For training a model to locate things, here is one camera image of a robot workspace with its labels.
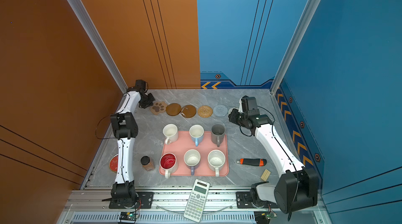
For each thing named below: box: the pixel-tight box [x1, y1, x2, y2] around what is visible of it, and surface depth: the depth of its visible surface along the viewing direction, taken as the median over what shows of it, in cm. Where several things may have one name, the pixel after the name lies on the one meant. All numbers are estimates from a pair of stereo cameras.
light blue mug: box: [188, 124, 205, 148], surface depth 89 cm
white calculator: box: [183, 178, 211, 223], surface depth 74 cm
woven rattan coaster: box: [197, 105, 214, 119], surface depth 110 cm
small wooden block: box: [260, 168, 272, 182], surface depth 81 cm
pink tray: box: [158, 130, 229, 179], surface depth 85 cm
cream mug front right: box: [207, 149, 226, 177], surface depth 81 cm
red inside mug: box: [159, 152, 178, 179], surface depth 81 cm
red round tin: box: [108, 153, 119, 174], surface depth 83 cm
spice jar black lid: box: [140, 155, 155, 172], surface depth 79 cm
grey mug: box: [210, 123, 226, 148], surface depth 88 cm
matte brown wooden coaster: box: [165, 103, 182, 117], surface depth 111 cm
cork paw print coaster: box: [149, 101, 168, 116], surface depth 111 cm
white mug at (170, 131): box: [162, 123, 179, 145], surface depth 91 cm
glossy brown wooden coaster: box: [181, 104, 197, 119], surface depth 110 cm
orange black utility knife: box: [236, 158, 267, 167], surface depth 86 cm
